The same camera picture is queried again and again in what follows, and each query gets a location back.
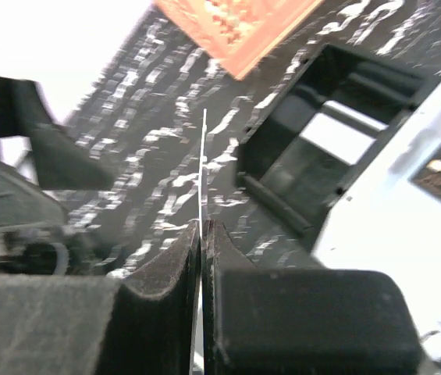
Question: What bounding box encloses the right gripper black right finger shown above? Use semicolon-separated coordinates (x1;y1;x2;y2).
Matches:
203;220;423;374

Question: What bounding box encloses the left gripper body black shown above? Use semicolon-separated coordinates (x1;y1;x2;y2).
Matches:
0;162;95;276

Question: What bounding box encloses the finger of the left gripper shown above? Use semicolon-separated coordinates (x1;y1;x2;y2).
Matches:
0;77;115;190

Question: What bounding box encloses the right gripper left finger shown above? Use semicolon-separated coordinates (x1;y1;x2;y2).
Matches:
0;221;199;374

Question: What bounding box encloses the white card with magnetic stripe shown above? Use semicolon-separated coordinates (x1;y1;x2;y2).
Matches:
190;108;208;374

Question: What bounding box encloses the black bin with white card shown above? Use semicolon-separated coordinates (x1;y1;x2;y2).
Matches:
236;42;440;244

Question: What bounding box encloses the white plastic bin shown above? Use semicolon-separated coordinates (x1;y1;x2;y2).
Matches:
313;82;441;360

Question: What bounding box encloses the peach plastic desk organizer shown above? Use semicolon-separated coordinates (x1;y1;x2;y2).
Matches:
154;0;322;80

